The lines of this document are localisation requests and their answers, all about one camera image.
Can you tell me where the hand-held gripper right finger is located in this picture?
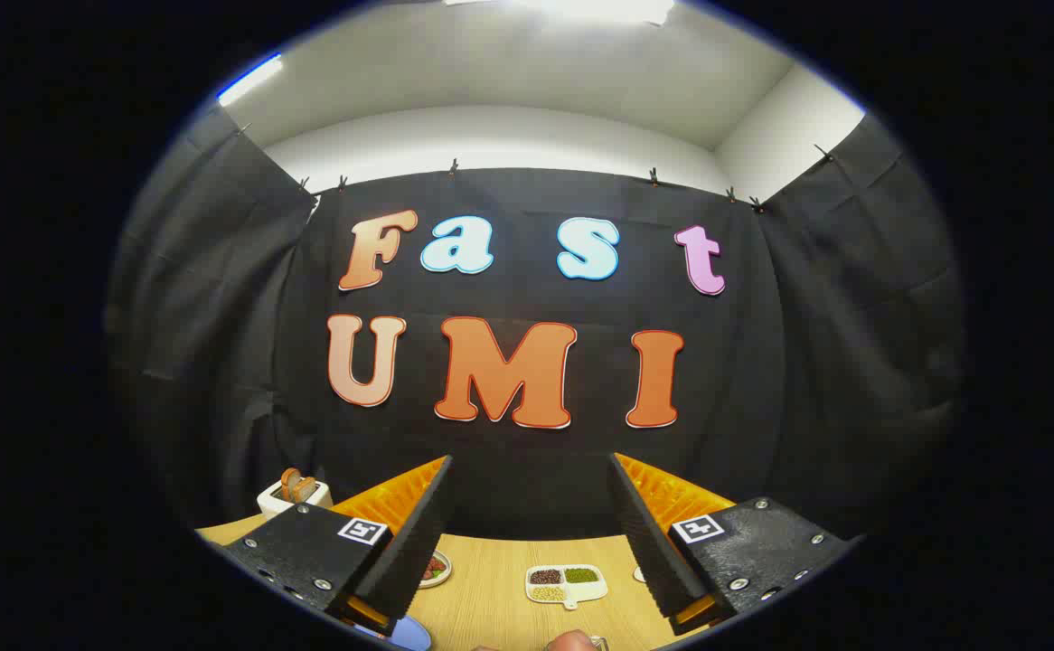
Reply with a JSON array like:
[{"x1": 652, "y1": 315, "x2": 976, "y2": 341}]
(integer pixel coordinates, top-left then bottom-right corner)
[{"x1": 607, "y1": 451, "x2": 854, "y2": 637}]

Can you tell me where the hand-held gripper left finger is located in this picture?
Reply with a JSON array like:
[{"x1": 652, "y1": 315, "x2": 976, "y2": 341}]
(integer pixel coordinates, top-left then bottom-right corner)
[{"x1": 220, "y1": 455, "x2": 454, "y2": 638}]

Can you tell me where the beige food plate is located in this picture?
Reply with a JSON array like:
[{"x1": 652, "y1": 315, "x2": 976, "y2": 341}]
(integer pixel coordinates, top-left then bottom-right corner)
[{"x1": 417, "y1": 550, "x2": 453, "y2": 590}]

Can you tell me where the white divided dish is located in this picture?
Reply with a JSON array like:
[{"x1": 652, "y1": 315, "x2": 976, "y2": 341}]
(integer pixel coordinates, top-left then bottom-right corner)
[{"x1": 525, "y1": 564, "x2": 609, "y2": 611}]

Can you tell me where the blue plate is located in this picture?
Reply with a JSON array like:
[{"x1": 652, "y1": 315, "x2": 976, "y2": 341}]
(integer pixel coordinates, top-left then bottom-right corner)
[{"x1": 355, "y1": 615, "x2": 433, "y2": 651}]

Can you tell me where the white toaster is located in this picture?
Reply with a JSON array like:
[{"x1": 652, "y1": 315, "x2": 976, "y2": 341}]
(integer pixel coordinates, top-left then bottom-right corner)
[{"x1": 258, "y1": 479, "x2": 334, "y2": 517}]

